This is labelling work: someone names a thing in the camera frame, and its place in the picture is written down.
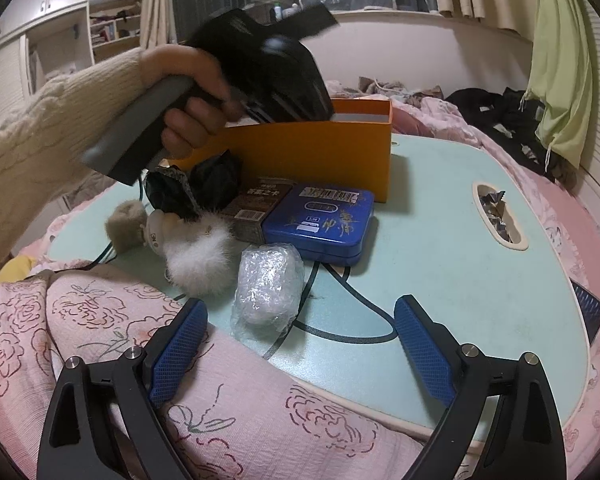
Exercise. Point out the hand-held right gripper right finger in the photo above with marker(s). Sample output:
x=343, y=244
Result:
x=425, y=350

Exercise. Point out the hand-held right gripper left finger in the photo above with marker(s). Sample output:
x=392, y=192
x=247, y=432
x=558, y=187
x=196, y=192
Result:
x=177, y=355

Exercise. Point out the orange cardboard box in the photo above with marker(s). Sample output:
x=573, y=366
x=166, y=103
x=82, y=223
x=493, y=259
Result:
x=310, y=155

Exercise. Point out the white fluffy pompom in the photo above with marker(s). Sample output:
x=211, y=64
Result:
x=200, y=255

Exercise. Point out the bubble bundle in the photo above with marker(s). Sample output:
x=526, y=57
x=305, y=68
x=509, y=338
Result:
x=267, y=287

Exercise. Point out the beige fluffy pompom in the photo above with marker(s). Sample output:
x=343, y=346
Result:
x=126, y=225

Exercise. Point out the brown card box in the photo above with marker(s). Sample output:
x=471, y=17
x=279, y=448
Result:
x=257, y=205

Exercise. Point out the black pouch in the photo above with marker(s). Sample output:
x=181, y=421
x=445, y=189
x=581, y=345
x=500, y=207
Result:
x=195, y=187

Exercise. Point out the blue tin box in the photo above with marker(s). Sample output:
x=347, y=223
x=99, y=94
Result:
x=317, y=222

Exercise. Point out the cream knit sleeved forearm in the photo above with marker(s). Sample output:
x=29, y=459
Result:
x=55, y=135

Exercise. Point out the mint cartoon printed desktop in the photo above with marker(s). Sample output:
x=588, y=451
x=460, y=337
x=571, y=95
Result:
x=430, y=270

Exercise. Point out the person's left hand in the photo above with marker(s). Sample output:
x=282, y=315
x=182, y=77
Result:
x=190, y=120

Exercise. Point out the pink floral bedding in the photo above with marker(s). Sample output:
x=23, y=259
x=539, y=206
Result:
x=130, y=340

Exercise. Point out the green cap bottle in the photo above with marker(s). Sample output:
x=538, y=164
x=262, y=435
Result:
x=278, y=11

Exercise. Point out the brown crumpled cloth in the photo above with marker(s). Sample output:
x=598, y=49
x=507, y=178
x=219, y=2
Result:
x=385, y=87

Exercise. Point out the crumpled foil wrappers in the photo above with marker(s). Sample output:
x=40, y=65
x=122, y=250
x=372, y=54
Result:
x=495, y=212

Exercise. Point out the white bookshelf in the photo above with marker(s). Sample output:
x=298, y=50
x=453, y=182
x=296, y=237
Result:
x=115, y=32

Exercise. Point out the black phone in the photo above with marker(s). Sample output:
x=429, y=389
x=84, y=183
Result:
x=589, y=310

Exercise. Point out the large black clothes pile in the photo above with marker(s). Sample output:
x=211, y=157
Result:
x=510, y=120

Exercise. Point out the white wardrobe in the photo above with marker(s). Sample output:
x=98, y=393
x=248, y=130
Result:
x=30, y=25

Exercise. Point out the light green hanging cloth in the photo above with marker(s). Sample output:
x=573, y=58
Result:
x=560, y=60

